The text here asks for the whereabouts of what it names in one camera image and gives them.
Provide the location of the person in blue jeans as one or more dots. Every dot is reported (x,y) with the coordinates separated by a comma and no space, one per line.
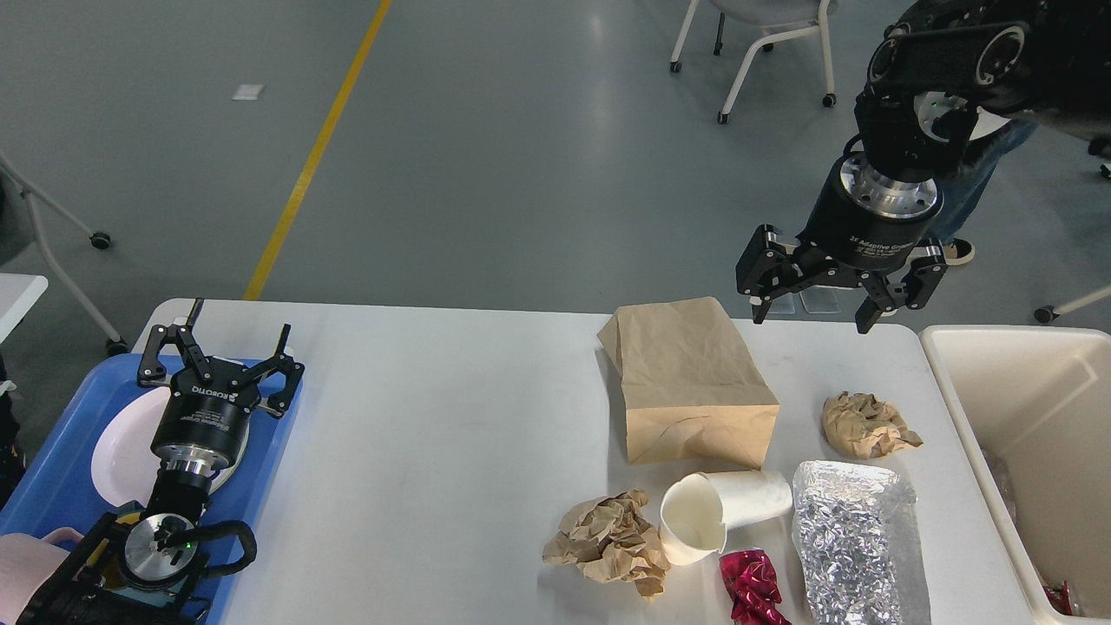
(963,187)

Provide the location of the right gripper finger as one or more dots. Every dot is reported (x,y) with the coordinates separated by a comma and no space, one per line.
(913,291)
(767,271)

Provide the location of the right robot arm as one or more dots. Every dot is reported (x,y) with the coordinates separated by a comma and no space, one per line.
(938,67)

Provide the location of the teal mug yellow inside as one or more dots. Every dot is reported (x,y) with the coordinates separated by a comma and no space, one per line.
(148,568)

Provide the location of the white rolling stand left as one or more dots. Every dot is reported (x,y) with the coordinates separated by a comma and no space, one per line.
(35,199)

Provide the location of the white side table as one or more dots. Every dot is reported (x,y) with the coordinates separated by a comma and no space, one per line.
(19,292)

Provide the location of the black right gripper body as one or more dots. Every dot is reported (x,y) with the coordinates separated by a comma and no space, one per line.
(865,220)

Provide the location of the silver foil bag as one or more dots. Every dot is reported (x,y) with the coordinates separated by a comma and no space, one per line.
(855,530)

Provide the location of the brown paper bag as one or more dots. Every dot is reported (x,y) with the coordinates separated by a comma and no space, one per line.
(690,385)

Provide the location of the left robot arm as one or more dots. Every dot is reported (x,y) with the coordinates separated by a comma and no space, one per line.
(140,507)

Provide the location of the pink mug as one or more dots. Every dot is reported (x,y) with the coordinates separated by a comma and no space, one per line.
(26,563)

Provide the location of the red foil wrapper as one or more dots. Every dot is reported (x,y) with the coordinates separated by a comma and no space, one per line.
(752,584)

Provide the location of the red wrapper in bin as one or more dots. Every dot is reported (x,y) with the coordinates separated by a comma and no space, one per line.
(1062,599)

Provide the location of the crumpled brown paper ball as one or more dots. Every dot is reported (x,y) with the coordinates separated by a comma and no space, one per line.
(609,540)

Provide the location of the small brown paper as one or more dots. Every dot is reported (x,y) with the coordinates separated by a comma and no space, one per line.
(864,427)

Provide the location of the white paper cup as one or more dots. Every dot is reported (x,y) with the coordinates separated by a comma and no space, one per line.
(698,511)

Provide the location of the pink plate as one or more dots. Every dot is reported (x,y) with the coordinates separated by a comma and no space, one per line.
(123,466)

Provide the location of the beige plastic bin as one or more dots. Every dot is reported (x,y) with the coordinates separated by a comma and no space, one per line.
(1030,405)

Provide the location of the white office chair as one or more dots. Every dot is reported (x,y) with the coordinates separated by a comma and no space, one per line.
(777,21)

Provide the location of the chair caster right edge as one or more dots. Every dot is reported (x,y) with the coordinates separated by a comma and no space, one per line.
(1049,313)

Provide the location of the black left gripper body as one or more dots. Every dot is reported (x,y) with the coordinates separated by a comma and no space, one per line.
(204,431)

